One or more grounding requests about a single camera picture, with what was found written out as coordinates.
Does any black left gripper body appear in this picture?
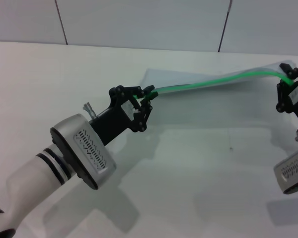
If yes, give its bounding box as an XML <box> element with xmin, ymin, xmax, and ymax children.
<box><xmin>89</xmin><ymin>86</ymin><xmax>145</xmax><ymax>146</ymax></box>

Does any clear green-zip document bag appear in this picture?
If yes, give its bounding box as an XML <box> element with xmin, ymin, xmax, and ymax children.
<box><xmin>139</xmin><ymin>60</ymin><xmax>295</xmax><ymax>100</ymax></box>

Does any metal plug on left gripper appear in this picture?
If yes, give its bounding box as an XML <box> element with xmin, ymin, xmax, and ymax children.
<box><xmin>82</xmin><ymin>102</ymin><xmax>97</xmax><ymax>119</ymax></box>

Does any silver vented left wrist camera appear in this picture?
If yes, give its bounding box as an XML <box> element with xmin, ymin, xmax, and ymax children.
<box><xmin>50</xmin><ymin>113</ymin><xmax>117</xmax><ymax>191</ymax></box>

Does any silver vented wrist camera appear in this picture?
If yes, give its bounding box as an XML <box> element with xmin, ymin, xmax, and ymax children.
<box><xmin>50</xmin><ymin>113</ymin><xmax>117</xmax><ymax>191</ymax></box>
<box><xmin>273</xmin><ymin>150</ymin><xmax>298</xmax><ymax>195</ymax></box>

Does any silver vented right wrist camera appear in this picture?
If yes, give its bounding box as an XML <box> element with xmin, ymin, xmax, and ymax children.
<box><xmin>273</xmin><ymin>150</ymin><xmax>298</xmax><ymax>195</ymax></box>

